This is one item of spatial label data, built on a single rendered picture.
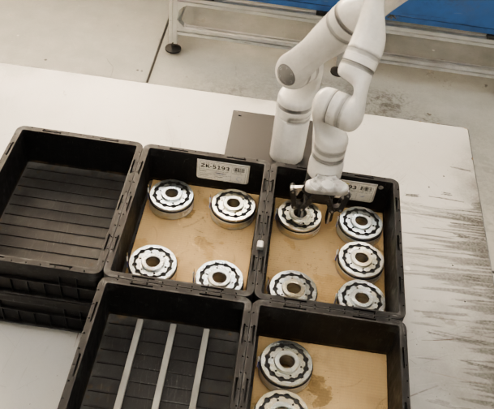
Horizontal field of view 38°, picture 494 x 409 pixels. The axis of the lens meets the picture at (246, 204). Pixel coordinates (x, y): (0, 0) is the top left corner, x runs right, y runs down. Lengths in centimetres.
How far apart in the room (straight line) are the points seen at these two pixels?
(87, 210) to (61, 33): 218
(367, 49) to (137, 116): 90
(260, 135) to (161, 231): 52
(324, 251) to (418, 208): 43
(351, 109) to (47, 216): 73
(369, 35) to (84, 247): 75
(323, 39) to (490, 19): 197
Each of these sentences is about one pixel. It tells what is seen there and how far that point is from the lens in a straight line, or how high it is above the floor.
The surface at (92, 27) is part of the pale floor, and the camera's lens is 382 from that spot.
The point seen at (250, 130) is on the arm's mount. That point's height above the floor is 75.
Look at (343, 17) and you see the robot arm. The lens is 159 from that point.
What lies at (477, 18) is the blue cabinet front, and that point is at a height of 39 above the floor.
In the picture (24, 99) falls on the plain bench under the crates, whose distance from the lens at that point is 222.
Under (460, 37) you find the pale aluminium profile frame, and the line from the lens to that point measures 355.
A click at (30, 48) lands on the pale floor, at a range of 369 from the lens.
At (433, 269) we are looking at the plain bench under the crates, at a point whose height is 70.
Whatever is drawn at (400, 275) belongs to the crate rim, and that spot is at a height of 93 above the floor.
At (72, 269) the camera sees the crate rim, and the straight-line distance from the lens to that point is 144.
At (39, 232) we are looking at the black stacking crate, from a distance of 165.
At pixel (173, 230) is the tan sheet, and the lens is 163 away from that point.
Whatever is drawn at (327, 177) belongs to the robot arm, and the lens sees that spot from 152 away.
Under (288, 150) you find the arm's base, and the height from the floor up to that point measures 81.
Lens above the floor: 205
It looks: 46 degrees down
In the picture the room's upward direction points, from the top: 7 degrees clockwise
